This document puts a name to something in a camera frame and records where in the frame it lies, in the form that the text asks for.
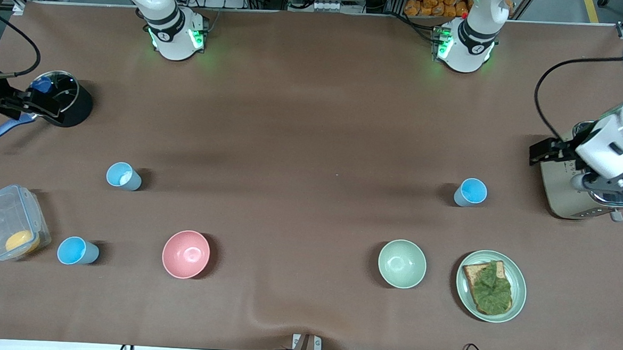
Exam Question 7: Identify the light blue plastic cup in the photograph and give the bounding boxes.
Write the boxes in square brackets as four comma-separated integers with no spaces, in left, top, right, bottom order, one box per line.
[453,177,489,209]
[105,161,144,192]
[56,235,101,267]

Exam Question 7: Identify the glass lid with blue knob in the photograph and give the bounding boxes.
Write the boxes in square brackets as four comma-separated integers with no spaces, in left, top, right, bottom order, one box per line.
[26,69,80,119]

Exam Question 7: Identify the silver beige toaster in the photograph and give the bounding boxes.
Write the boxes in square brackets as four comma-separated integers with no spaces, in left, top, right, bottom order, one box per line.
[536,118,623,223]

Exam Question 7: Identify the clear plastic food container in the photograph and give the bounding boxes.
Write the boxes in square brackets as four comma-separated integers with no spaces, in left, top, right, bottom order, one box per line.
[0,183,54,264]

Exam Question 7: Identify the orange round food piece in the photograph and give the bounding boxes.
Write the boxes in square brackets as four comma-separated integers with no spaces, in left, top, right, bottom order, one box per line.
[5,229,42,255]

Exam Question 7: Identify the toast slice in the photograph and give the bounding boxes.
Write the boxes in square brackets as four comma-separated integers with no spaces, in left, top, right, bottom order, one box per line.
[460,259,515,317]

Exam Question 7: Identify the pale green plate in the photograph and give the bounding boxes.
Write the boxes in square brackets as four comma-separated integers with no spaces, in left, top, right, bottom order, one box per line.
[454,249,529,325]

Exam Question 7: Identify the green lettuce leaf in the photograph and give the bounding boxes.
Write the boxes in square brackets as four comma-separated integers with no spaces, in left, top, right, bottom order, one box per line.
[468,259,515,316]

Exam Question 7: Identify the pale green bowl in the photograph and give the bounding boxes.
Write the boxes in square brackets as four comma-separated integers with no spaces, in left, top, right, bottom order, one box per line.
[376,238,429,290]

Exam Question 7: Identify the bag of orange buns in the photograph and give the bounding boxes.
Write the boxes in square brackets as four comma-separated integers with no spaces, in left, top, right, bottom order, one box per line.
[404,0,472,20]

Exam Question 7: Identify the pink bowl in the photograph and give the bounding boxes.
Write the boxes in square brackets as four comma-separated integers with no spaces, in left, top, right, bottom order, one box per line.
[161,229,212,281]

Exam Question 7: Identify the brown table mat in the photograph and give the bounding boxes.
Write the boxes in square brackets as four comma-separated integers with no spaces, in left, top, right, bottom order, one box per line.
[0,0,623,350]

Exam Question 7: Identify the black saucepan with blue handle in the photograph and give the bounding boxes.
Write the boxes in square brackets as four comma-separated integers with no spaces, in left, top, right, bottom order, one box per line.
[0,67,96,155]

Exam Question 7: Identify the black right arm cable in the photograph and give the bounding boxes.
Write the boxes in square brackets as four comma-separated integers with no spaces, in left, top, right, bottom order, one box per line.
[0,10,44,82]

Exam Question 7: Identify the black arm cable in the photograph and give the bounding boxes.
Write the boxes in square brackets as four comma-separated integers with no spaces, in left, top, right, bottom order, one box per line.
[531,52,623,145]
[0,10,44,82]

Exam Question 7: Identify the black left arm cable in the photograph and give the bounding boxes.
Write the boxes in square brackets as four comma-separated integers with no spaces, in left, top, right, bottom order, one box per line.
[531,52,623,145]

